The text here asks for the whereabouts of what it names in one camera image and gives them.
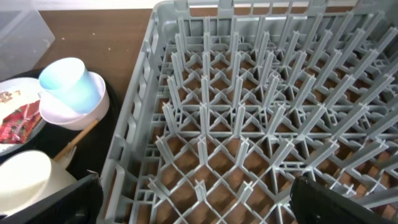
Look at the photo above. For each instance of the grey dishwasher rack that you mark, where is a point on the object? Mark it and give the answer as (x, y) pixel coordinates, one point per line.
(230, 101)

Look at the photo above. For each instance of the cream paper cup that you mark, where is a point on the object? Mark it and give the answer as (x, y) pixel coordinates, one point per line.
(29, 177)

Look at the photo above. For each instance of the wooden chopstick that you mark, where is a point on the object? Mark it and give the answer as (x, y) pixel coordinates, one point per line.
(75, 141)

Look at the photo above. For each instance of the red and white wrapper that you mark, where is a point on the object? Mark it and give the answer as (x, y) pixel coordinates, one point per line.
(17, 127)

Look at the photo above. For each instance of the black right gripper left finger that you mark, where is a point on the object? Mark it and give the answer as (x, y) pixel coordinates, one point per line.
(80, 202)

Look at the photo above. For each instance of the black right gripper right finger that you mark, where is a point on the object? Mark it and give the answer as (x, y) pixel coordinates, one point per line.
(314, 203)

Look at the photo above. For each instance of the light blue plastic cup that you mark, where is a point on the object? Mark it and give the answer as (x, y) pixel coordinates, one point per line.
(69, 81)

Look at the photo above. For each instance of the grey plate with food scraps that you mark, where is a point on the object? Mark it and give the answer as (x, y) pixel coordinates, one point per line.
(15, 93)

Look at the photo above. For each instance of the round black tray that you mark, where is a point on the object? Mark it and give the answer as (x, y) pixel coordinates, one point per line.
(90, 152)

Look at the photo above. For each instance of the clear plastic bin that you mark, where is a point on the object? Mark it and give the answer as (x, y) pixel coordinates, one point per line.
(25, 37)

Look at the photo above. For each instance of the pink bowl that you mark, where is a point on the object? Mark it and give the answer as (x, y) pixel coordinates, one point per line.
(58, 113)

